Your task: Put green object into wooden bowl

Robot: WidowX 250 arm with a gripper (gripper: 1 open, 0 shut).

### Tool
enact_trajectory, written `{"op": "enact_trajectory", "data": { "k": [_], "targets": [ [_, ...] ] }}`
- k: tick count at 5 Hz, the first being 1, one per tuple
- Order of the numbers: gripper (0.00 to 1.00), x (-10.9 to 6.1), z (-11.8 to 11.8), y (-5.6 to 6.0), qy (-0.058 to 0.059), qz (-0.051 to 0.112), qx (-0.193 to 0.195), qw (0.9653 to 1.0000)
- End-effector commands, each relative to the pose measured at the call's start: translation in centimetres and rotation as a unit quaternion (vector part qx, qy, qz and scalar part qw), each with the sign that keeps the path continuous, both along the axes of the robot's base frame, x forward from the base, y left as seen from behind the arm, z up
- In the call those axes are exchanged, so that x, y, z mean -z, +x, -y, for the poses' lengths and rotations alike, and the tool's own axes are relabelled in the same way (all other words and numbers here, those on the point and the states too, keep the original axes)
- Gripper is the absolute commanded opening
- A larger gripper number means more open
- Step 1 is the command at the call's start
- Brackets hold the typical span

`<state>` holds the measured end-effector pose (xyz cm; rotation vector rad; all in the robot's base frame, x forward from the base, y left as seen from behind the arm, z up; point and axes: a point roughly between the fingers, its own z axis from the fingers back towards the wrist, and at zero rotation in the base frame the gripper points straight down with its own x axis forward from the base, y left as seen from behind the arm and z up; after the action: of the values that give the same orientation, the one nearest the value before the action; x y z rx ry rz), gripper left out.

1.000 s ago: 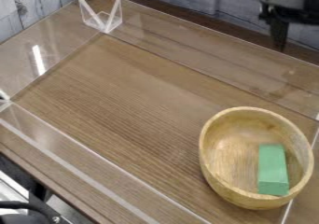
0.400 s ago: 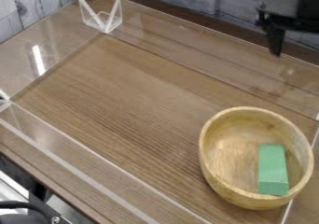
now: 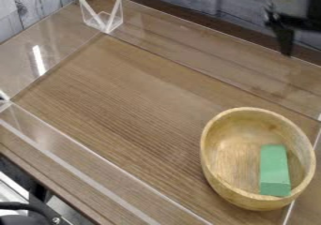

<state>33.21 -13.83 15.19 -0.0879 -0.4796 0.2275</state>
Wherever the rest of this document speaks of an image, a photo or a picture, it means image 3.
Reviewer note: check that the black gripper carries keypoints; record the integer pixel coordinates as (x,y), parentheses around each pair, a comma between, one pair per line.
(282,23)

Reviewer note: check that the green rectangular block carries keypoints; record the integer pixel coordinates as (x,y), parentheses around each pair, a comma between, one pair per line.
(274,172)

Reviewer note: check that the wooden bowl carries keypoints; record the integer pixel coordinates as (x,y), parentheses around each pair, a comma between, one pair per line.
(231,141)

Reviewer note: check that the clear acrylic enclosure wall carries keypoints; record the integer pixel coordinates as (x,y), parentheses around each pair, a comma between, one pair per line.
(106,109)

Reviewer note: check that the clear acrylic corner bracket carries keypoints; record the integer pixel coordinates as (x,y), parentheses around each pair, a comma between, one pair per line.
(102,21)

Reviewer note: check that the black metal mount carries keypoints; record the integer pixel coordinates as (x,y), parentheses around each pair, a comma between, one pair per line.
(48,216)

